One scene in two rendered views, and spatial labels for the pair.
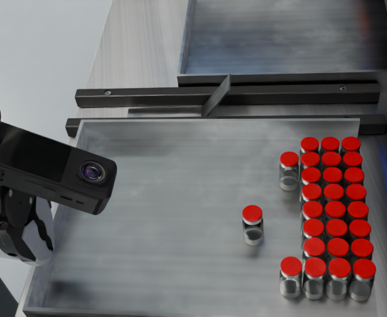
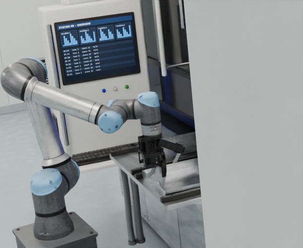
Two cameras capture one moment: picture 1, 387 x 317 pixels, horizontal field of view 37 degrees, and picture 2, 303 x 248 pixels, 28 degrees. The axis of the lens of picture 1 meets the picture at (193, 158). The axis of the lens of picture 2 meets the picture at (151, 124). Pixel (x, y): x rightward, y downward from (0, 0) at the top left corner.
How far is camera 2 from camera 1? 2.02 m
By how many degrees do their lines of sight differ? 41
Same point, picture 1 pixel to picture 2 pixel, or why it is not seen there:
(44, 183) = (173, 144)
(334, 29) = (194, 147)
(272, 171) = not seen: hidden behind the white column
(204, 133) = (177, 167)
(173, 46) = not seen: hidden behind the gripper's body
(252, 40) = (172, 154)
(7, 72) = not seen: outside the picture
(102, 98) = (140, 169)
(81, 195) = (180, 147)
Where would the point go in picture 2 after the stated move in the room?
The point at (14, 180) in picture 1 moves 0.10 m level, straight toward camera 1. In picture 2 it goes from (167, 145) to (191, 147)
